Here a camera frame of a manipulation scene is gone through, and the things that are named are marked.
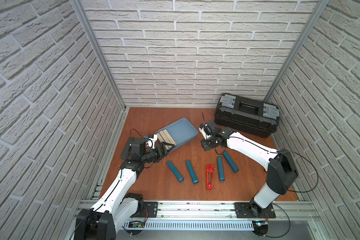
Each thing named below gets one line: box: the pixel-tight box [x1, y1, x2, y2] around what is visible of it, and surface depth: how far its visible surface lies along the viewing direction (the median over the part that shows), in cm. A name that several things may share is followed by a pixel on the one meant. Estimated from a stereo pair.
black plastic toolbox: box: [214, 93, 280, 139], surface depth 98 cm
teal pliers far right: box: [222, 151, 239, 173], surface depth 90 cm
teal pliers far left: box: [167, 160, 184, 183], surface depth 87 cm
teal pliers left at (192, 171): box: [185, 160, 199, 185], surface depth 86 cm
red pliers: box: [206, 164, 214, 190], surface depth 87 cm
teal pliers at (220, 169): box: [217, 156, 225, 182], surface depth 87 cm
